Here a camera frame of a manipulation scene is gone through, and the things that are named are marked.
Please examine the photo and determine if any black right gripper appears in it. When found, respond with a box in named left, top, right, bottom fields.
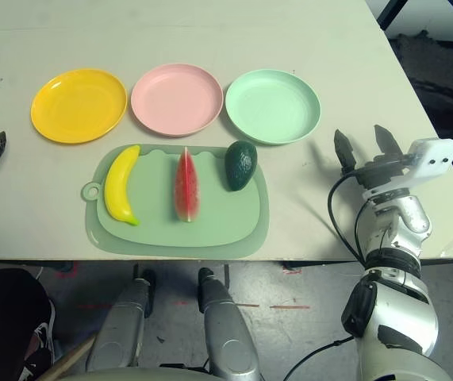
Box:
left=333, top=124, right=416, bottom=191

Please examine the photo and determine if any yellow toy banana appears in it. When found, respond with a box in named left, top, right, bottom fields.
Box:
left=104, top=144, right=142, bottom=227

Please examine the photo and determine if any dark green toy avocado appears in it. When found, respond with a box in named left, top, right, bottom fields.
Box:
left=225, top=140, right=259, bottom=192

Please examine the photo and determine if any toy watermelon slice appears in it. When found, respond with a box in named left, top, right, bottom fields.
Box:
left=175, top=146, right=202, bottom=223

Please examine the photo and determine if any yellow plastic plate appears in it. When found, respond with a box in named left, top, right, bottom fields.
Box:
left=30, top=67, right=128, bottom=144

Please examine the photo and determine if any light green plastic plate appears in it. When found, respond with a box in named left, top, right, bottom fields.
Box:
left=225, top=68, right=322, bottom=146

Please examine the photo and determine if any black table foot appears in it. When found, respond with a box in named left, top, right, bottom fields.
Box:
left=281, top=260, right=305, bottom=275
left=53, top=260, right=77, bottom=279

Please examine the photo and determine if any green cutting board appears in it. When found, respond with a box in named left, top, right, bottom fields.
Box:
left=80, top=144, right=271, bottom=259

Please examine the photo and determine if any bystander black trouser leg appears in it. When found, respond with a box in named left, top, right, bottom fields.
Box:
left=0, top=268, right=51, bottom=381

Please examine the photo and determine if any pink plastic plate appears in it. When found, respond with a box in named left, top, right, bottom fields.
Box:
left=130, top=63, right=225, bottom=138

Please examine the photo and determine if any black sneaker white stripe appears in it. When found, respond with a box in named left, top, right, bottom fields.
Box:
left=19, top=299, right=57, bottom=381

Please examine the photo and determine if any silver robot left leg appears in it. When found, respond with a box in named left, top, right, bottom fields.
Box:
left=86, top=264, right=158, bottom=372

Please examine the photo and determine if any silver robot leg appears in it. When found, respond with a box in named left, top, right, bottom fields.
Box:
left=86, top=264, right=158, bottom=372
left=197, top=267, right=261, bottom=381

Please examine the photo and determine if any wooden stick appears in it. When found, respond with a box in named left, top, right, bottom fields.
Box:
left=41, top=333, right=100, bottom=381

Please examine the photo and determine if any silver robot right leg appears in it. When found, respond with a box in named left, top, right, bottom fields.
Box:
left=197, top=267, right=261, bottom=381

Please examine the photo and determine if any grey robot torso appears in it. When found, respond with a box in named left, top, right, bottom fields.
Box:
left=57, top=367, right=219, bottom=381

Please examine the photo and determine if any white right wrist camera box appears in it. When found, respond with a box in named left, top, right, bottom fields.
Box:
left=402, top=137, right=453, bottom=187

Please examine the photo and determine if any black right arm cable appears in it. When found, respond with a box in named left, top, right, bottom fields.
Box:
left=327, top=174, right=370, bottom=267

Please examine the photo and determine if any black metal frame bar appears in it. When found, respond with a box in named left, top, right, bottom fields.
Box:
left=376, top=0, right=409, bottom=31

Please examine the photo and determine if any thin black hanging cable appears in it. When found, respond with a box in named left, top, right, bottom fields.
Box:
left=283, top=337, right=356, bottom=381

